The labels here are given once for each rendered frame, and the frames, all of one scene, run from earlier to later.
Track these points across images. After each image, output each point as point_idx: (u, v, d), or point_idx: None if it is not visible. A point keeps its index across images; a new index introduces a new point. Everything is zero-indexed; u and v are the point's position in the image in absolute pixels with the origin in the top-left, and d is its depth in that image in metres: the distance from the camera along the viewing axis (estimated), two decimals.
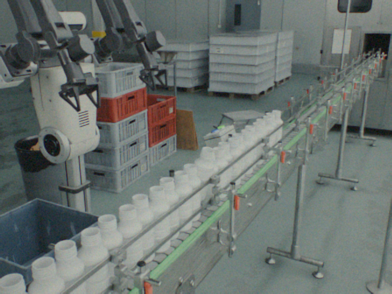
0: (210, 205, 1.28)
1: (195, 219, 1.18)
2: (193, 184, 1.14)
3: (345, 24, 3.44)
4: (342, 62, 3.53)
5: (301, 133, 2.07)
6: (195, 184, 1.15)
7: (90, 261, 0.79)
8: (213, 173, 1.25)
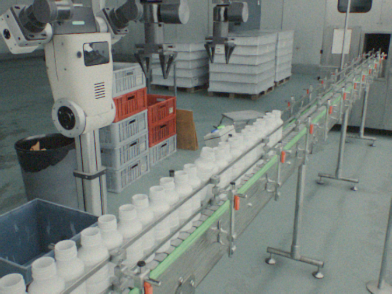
0: (210, 205, 1.28)
1: (195, 219, 1.18)
2: (193, 184, 1.14)
3: (345, 24, 3.44)
4: (342, 62, 3.53)
5: (301, 133, 2.07)
6: (195, 184, 1.15)
7: (90, 261, 0.79)
8: (213, 173, 1.25)
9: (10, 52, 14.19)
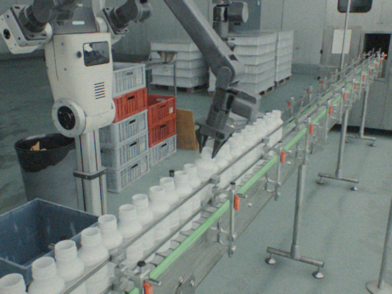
0: (210, 205, 1.28)
1: (195, 219, 1.18)
2: (193, 184, 1.14)
3: (345, 24, 3.44)
4: (342, 62, 3.53)
5: (301, 133, 2.07)
6: (195, 184, 1.15)
7: (90, 261, 0.79)
8: (213, 173, 1.25)
9: (10, 52, 14.19)
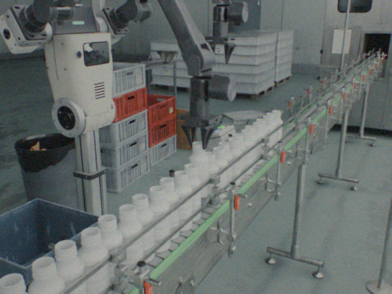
0: (210, 205, 1.28)
1: (195, 219, 1.18)
2: (193, 184, 1.14)
3: (345, 24, 3.44)
4: (342, 62, 3.53)
5: (301, 133, 2.07)
6: (195, 184, 1.14)
7: (90, 261, 0.79)
8: (213, 173, 1.25)
9: (10, 52, 14.19)
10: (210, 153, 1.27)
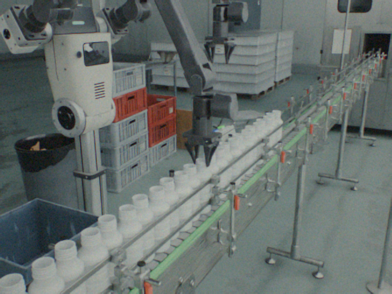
0: (211, 205, 1.28)
1: (195, 219, 1.18)
2: (193, 184, 1.14)
3: (345, 24, 3.44)
4: (342, 62, 3.53)
5: (301, 133, 2.07)
6: (195, 184, 1.15)
7: (90, 261, 0.79)
8: (214, 173, 1.25)
9: (10, 52, 14.19)
10: None
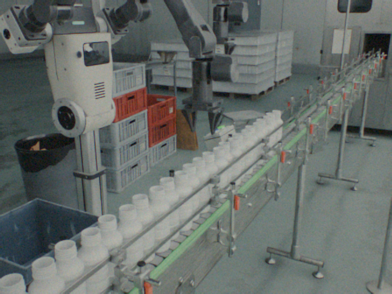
0: None
1: (195, 218, 1.18)
2: (193, 183, 1.15)
3: (345, 24, 3.44)
4: (342, 62, 3.53)
5: (301, 133, 2.07)
6: (195, 184, 1.15)
7: (90, 261, 0.79)
8: (212, 173, 1.25)
9: (10, 52, 14.19)
10: (210, 153, 1.27)
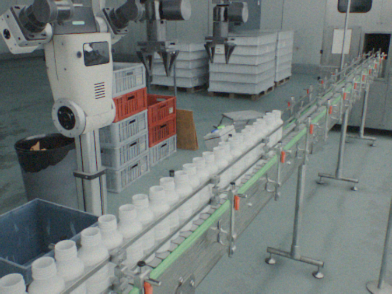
0: None
1: (195, 218, 1.18)
2: (193, 183, 1.15)
3: (345, 24, 3.44)
4: (342, 62, 3.53)
5: (301, 133, 2.07)
6: (195, 184, 1.15)
7: (90, 261, 0.79)
8: (212, 173, 1.25)
9: (10, 52, 14.19)
10: (210, 153, 1.27)
